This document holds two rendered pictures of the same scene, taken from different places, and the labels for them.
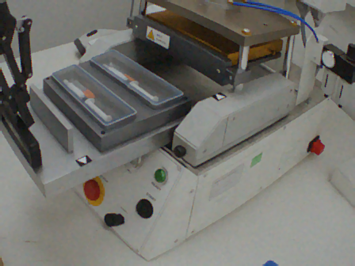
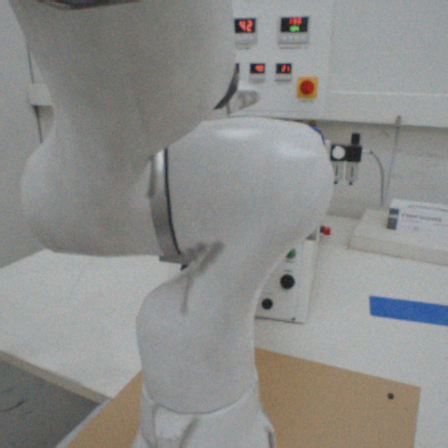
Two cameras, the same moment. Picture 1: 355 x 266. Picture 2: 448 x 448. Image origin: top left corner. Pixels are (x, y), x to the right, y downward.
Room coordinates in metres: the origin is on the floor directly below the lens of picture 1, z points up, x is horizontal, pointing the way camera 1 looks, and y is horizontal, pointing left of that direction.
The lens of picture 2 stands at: (-0.16, 0.57, 1.29)
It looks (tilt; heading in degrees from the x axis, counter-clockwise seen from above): 21 degrees down; 332
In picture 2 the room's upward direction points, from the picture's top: straight up
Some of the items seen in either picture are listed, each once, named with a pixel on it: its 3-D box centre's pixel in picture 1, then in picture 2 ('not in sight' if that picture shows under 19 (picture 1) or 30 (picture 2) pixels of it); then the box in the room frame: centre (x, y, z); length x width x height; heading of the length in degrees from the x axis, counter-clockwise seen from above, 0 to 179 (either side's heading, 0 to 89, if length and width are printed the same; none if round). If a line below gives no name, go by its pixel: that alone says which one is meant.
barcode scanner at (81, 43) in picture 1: (104, 39); not in sight; (1.22, 0.25, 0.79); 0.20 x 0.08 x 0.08; 125
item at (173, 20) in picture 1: (219, 22); not in sight; (0.79, -0.05, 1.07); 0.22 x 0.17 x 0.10; 47
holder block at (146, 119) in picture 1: (108, 93); not in sight; (0.62, 0.11, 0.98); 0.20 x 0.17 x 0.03; 47
